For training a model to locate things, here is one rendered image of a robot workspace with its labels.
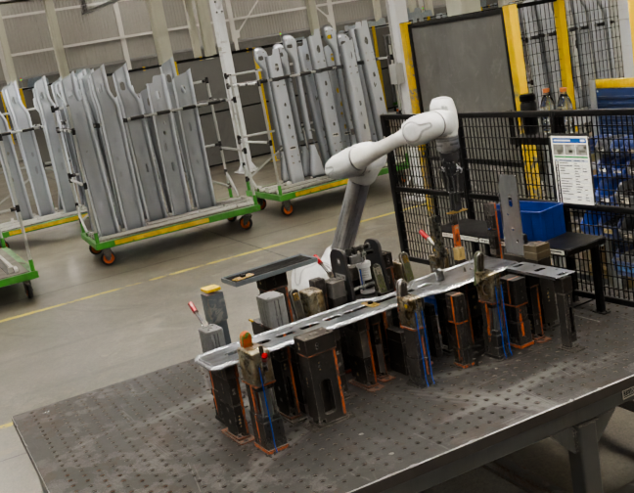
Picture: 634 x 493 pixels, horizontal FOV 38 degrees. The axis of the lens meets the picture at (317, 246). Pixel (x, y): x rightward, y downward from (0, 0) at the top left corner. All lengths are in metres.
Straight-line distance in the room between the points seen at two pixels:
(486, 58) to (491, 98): 0.25
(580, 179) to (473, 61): 2.13
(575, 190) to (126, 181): 7.01
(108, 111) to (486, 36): 5.47
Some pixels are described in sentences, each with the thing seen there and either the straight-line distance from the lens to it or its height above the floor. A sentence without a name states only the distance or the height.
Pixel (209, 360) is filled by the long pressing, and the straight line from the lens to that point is 3.21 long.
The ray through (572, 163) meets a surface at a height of 1.33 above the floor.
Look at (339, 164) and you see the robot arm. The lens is 3.90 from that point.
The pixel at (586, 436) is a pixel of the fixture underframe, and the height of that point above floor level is 0.53.
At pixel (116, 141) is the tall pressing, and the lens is 10.52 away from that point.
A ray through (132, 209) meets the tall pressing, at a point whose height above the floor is 0.51.
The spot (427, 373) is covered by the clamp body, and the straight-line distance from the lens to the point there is 3.43.
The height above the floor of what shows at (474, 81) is 1.57.
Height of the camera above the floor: 2.02
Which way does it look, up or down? 13 degrees down
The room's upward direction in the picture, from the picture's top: 10 degrees counter-clockwise
